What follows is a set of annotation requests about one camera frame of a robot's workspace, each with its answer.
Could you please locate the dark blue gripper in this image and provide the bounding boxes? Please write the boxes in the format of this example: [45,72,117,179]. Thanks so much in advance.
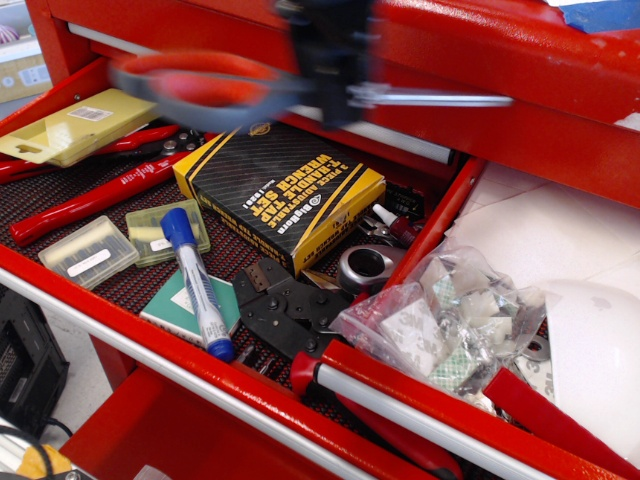
[274,1,374,128]

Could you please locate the red grey handled scissors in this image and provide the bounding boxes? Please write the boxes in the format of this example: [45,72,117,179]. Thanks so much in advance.
[110,51,512,132]

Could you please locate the red open tool drawer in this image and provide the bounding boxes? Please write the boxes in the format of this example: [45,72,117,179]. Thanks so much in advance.
[0,54,489,480]

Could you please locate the black yellow tap wrench box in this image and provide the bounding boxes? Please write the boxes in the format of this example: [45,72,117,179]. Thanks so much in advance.
[173,122,386,275]

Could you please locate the red threadlocker bottle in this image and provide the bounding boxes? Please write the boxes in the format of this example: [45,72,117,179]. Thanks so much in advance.
[373,204,420,248]

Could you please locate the red tool chest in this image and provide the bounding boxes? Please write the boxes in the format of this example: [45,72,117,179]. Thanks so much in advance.
[28,1,639,479]

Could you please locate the silver round tape measure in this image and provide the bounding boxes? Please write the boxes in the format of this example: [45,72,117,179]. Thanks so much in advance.
[337,244,406,295]

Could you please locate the blue capped white marker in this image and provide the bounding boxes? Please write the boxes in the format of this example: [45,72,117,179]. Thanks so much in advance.
[160,207,234,362]

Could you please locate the green tinted plastic case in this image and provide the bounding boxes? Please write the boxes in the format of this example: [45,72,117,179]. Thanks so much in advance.
[125,199,211,268]

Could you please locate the yellow plastic case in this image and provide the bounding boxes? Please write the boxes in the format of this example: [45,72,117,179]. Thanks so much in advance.
[1,88,158,167]

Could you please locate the clear bag of adhesive mounts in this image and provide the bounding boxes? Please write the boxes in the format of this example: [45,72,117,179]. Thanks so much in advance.
[330,246,546,407]

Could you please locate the green white small box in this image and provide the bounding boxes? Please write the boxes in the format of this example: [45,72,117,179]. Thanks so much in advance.
[140,271,240,347]

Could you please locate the clear plastic bit case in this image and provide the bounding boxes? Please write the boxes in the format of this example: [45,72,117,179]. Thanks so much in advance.
[38,216,140,290]

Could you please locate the white dome shaped object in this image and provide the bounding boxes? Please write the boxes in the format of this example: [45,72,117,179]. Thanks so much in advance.
[542,279,639,466]

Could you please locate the black box on floor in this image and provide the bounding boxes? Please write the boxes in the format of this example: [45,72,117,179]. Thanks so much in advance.
[1,286,69,437]

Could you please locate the yellow sponge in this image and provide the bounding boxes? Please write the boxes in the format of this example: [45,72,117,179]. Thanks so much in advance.
[17,444,73,479]

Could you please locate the red handled pliers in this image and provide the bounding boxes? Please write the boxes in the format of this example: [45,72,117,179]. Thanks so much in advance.
[9,125,213,246]

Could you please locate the black crimping tool red handle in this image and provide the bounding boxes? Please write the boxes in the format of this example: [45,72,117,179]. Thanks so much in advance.
[232,258,463,479]

